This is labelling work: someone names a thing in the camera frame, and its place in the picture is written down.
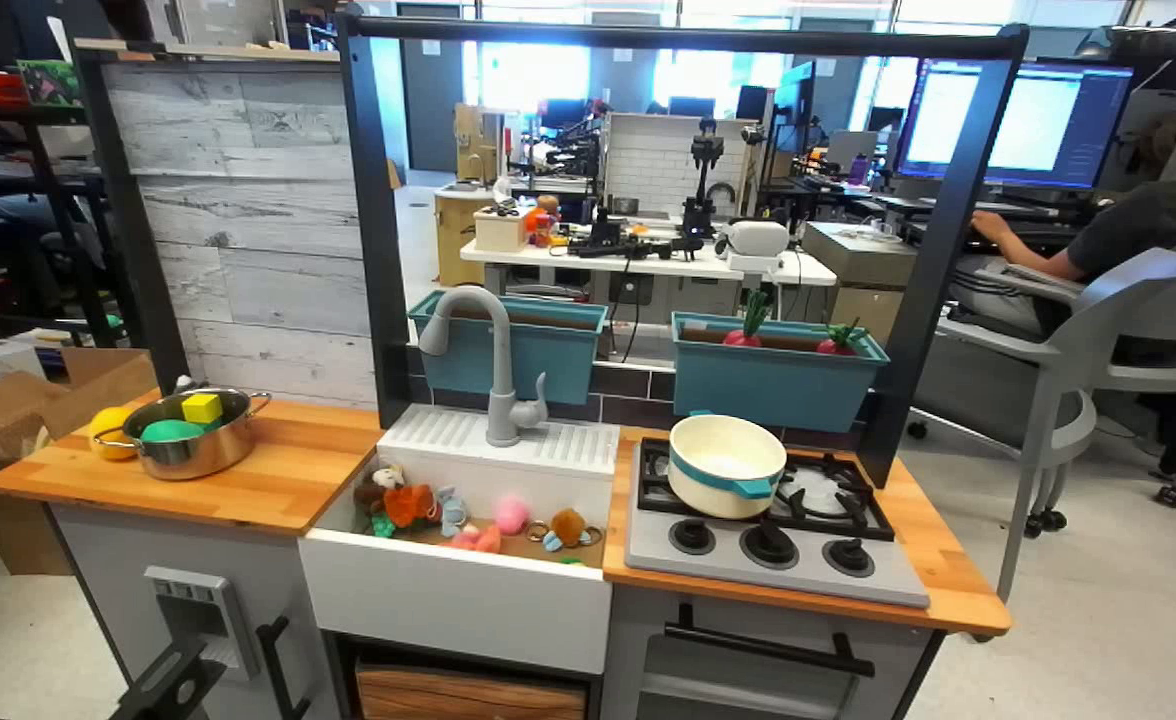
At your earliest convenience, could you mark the yellow block toy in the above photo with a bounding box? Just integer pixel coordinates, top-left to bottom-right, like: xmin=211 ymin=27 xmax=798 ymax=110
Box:
xmin=178 ymin=393 xmax=224 ymax=429

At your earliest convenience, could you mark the seated person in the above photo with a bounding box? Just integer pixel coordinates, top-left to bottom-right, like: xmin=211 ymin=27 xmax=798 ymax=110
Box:
xmin=968 ymin=65 xmax=1176 ymax=290

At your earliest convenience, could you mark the small orange plush toy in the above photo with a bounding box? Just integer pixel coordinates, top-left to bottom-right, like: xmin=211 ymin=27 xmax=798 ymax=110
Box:
xmin=545 ymin=509 xmax=598 ymax=552

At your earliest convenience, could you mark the green grapes toy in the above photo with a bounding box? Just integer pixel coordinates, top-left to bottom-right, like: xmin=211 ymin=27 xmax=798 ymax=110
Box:
xmin=369 ymin=516 xmax=395 ymax=538

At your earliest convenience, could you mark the pink ball toy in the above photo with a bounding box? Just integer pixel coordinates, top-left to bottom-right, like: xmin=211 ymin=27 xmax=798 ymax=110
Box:
xmin=494 ymin=501 xmax=528 ymax=537

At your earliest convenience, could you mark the left teal planter box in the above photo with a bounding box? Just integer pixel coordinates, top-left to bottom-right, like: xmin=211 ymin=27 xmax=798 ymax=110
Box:
xmin=422 ymin=297 xmax=608 ymax=406

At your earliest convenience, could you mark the computer monitor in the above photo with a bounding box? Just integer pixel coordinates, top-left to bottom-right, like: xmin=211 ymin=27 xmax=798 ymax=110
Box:
xmin=897 ymin=61 xmax=1131 ymax=191

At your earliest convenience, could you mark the yellow lemon toy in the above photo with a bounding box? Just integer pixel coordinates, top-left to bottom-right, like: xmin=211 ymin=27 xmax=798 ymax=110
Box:
xmin=89 ymin=405 xmax=135 ymax=465

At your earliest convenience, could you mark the orange brown plush toy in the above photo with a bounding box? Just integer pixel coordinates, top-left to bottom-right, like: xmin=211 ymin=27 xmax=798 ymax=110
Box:
xmin=351 ymin=465 xmax=435 ymax=530

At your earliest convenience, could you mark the white desk with clutter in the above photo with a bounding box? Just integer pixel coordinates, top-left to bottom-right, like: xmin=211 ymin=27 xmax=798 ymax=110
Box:
xmin=459 ymin=210 xmax=836 ymax=321

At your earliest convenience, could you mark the green round toy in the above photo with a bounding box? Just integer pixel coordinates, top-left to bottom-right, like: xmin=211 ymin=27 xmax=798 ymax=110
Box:
xmin=141 ymin=420 xmax=202 ymax=448

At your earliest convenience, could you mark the right teal planter box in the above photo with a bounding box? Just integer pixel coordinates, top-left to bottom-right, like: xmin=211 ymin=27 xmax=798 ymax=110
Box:
xmin=670 ymin=311 xmax=893 ymax=434

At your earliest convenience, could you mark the cream enamel pot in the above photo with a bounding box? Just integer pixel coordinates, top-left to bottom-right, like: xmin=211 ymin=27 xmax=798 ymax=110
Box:
xmin=669 ymin=411 xmax=788 ymax=520

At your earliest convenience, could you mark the grey office chair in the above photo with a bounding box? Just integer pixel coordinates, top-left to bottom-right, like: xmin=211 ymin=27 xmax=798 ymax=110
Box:
xmin=908 ymin=248 xmax=1176 ymax=594

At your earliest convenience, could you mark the cardboard box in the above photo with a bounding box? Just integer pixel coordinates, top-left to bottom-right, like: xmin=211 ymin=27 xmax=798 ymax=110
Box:
xmin=0 ymin=343 xmax=156 ymax=575

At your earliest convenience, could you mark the teal planter box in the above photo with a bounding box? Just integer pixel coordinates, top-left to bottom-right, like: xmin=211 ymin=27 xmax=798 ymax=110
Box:
xmin=670 ymin=311 xmax=893 ymax=434
xmin=422 ymin=297 xmax=608 ymax=406

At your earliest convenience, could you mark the steel pot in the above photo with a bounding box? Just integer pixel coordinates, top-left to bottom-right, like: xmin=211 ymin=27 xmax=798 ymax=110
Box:
xmin=128 ymin=388 xmax=266 ymax=479

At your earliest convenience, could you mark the grey toy faucet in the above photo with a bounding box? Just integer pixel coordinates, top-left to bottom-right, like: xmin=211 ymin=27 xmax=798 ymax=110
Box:
xmin=420 ymin=289 xmax=549 ymax=448

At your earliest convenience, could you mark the light blue plush toy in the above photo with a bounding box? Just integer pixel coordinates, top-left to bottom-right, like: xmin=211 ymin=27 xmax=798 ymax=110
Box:
xmin=435 ymin=488 xmax=471 ymax=537

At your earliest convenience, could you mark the white farmhouse sink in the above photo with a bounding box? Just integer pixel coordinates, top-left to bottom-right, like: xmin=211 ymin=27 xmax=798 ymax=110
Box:
xmin=298 ymin=405 xmax=621 ymax=676

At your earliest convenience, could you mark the grey toy stove top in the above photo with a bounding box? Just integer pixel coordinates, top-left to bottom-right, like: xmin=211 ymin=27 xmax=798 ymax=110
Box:
xmin=627 ymin=441 xmax=929 ymax=609

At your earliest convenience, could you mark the grey wood backsplash panel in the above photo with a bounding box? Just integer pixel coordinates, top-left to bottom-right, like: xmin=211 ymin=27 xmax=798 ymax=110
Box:
xmin=105 ymin=61 xmax=377 ymax=406

